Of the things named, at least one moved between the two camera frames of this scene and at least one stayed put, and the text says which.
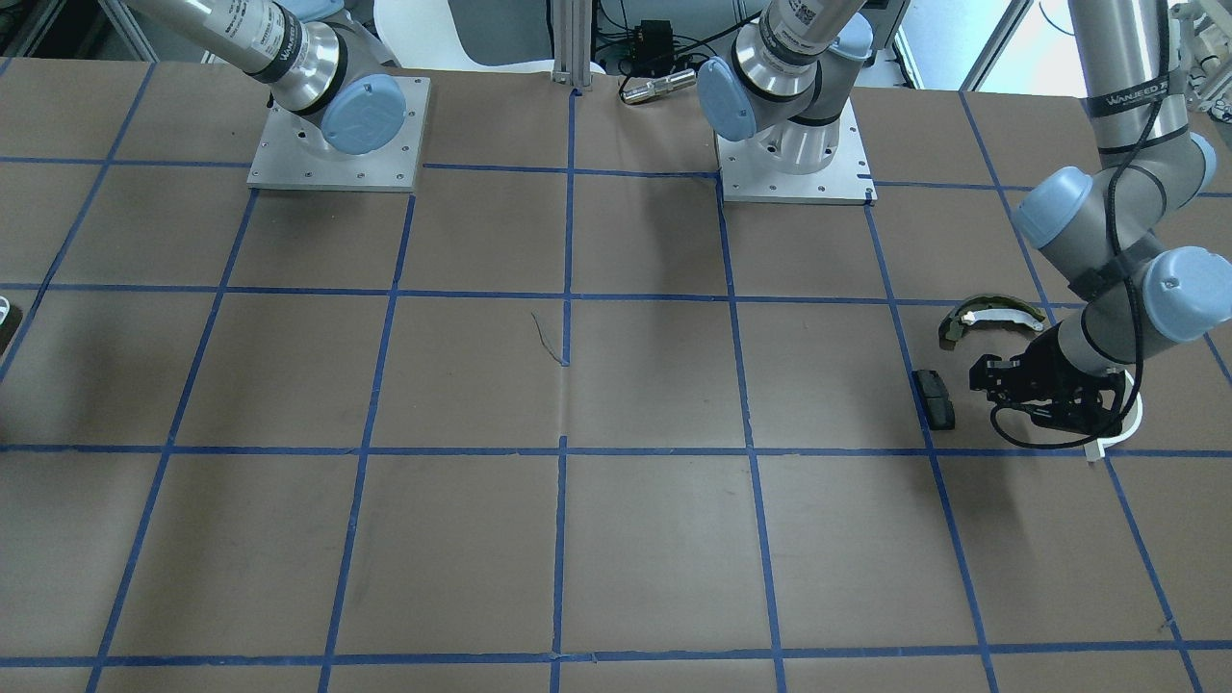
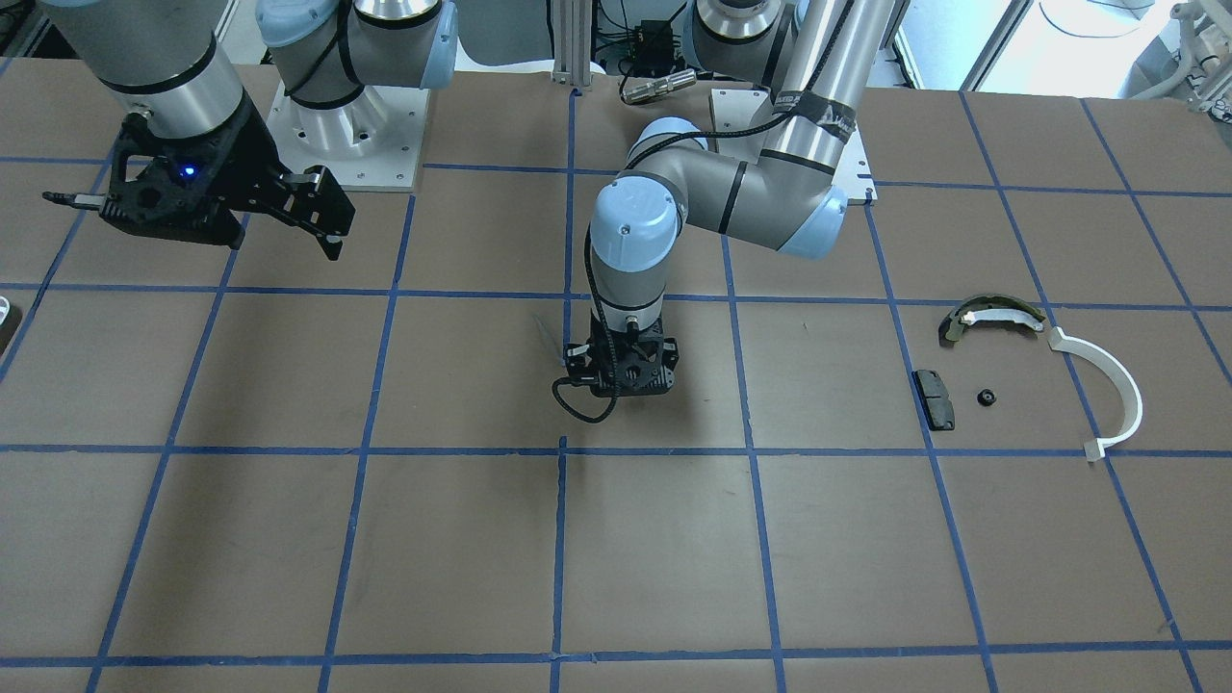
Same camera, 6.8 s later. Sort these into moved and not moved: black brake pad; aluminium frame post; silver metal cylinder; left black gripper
Moved: left black gripper
Not moved: silver metal cylinder; aluminium frame post; black brake pad
